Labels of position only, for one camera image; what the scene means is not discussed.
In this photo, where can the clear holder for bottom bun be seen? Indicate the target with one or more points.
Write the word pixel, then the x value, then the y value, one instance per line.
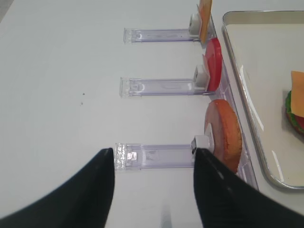
pixel 154 156

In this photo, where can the spare orange cheese slice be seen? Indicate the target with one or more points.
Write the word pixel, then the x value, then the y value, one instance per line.
pixel 204 10

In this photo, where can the spare bottom bun slice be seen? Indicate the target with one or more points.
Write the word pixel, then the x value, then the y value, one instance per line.
pixel 226 133

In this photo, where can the lettuce leaf on burger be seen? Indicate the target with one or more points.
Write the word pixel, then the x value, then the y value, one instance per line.
pixel 288 102

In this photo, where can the left clear acrylic rail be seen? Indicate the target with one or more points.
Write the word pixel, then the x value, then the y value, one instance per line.
pixel 245 170

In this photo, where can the tomato slice on burger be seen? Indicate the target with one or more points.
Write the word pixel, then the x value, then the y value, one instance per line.
pixel 300 121

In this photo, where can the spare red tomato slice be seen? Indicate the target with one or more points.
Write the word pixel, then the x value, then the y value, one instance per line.
pixel 212 66

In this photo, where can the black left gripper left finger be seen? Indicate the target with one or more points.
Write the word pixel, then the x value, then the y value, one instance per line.
pixel 83 201

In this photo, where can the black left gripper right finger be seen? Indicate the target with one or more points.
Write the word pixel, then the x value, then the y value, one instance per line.
pixel 226 201

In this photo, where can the clear holder for tomato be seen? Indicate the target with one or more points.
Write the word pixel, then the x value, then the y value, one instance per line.
pixel 198 85

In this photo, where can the white metal tray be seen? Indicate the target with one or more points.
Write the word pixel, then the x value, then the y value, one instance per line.
pixel 265 47

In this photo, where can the clear holder for cheese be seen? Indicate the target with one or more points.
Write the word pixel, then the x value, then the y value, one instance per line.
pixel 165 35

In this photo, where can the cheese slice on burger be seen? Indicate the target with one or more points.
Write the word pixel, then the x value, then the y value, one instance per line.
pixel 297 93

